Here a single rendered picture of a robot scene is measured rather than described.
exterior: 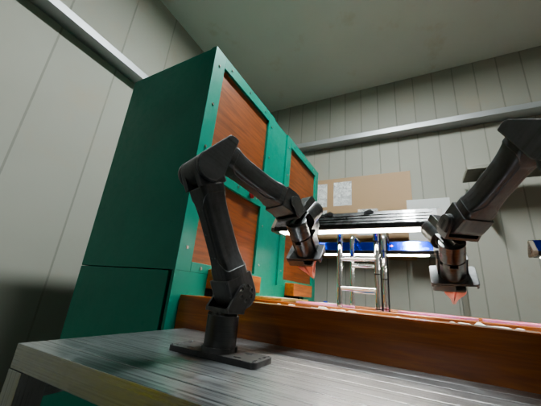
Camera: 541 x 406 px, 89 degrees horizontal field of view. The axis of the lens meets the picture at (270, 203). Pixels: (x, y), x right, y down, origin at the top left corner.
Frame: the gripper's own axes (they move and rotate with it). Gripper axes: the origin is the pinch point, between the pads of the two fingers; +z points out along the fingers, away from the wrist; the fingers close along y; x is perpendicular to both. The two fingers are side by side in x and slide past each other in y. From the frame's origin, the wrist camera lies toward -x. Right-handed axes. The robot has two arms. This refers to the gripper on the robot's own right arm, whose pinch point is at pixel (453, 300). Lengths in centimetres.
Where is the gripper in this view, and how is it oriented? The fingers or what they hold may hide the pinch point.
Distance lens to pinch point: 92.4
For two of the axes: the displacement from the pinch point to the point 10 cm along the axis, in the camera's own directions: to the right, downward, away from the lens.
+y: -8.8, 0.9, 4.6
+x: -3.6, 5.0, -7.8
